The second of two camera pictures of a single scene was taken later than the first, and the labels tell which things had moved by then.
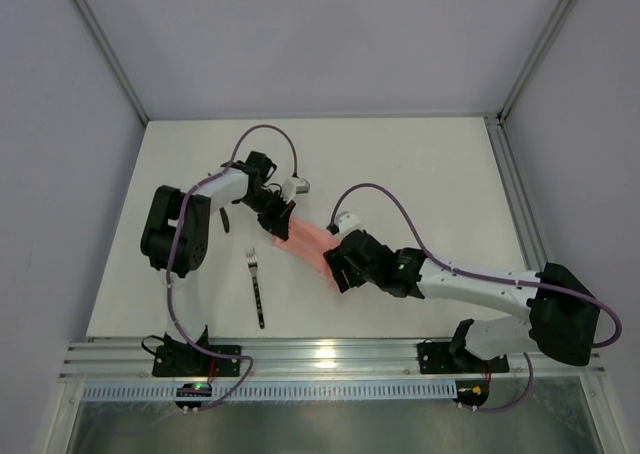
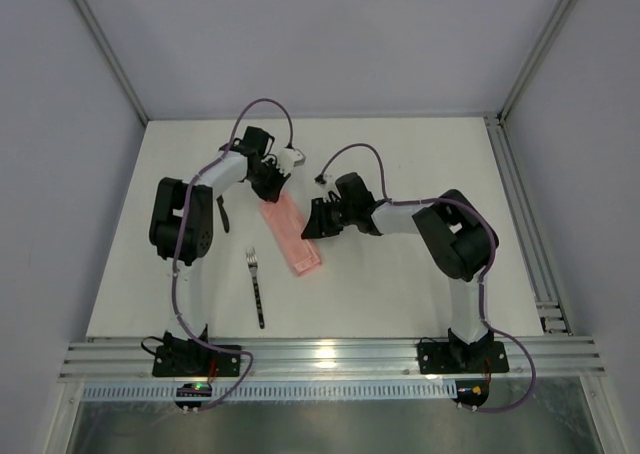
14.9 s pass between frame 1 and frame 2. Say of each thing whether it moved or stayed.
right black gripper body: moved
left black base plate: stayed
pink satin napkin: moved
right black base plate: stayed
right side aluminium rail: stayed
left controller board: stayed
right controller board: stayed
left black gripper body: moved
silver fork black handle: stayed
